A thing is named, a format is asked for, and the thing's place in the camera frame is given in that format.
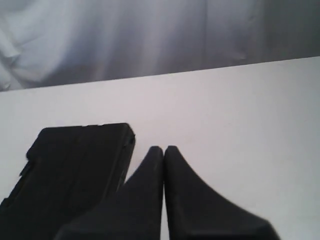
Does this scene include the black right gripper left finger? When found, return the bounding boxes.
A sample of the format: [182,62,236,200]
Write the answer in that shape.
[55,146,164,240]

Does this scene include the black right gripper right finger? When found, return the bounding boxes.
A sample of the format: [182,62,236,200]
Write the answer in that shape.
[164,145,280,240]

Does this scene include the black plastic tool case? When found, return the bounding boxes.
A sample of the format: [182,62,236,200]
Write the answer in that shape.
[0,123,135,240]

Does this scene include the white backdrop cloth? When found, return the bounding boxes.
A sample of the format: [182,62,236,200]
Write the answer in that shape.
[0,0,320,91]

